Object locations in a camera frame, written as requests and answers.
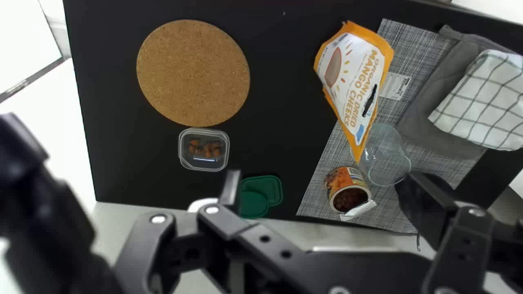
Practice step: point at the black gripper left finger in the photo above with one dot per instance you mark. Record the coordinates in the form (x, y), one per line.
(164, 238)

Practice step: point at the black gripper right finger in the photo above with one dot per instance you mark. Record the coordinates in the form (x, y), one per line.
(468, 245)

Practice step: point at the small clear plastic lunchbox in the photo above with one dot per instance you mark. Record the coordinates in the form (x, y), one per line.
(204, 148)

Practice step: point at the orange paper cup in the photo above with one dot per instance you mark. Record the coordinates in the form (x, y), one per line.
(347, 189)

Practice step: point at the white checkered towel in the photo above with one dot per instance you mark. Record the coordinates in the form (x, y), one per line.
(485, 103)

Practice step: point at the round cork mat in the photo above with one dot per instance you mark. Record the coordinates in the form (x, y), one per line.
(192, 73)

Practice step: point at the small clear plastic wrapper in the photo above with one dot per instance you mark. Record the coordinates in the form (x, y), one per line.
(396, 86)

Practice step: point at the orange white mango snack bag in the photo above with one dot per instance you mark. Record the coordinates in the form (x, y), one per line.
(354, 75)

